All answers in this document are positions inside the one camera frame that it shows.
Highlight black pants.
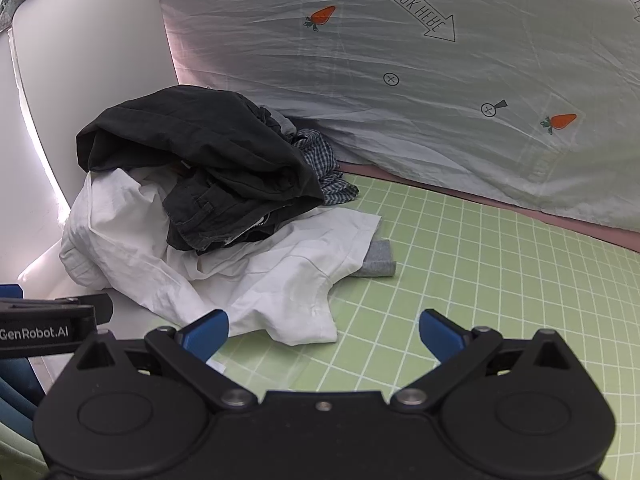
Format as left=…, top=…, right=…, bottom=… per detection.
left=76, top=85, right=325, bottom=253

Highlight teal cloth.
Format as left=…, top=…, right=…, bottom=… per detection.
left=0, top=360, right=46, bottom=441

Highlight checked shirt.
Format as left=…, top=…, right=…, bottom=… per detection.
left=292, top=129, right=360, bottom=207

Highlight person's green clothing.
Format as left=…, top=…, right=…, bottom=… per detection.
left=0, top=422, right=51, bottom=480

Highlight light grey garment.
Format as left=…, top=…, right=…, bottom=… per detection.
left=260, top=105, right=297, bottom=137

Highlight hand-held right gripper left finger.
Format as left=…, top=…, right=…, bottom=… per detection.
left=74, top=309, right=258, bottom=412

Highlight green grid mat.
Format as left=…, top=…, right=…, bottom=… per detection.
left=215, top=172, right=640, bottom=480

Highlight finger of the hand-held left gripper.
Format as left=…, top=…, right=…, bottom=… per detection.
left=54, top=294, right=114, bottom=326

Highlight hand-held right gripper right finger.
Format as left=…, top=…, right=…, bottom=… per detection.
left=391, top=309, right=576, bottom=411

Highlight white shirt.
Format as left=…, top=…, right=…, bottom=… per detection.
left=59, top=167, right=383, bottom=346

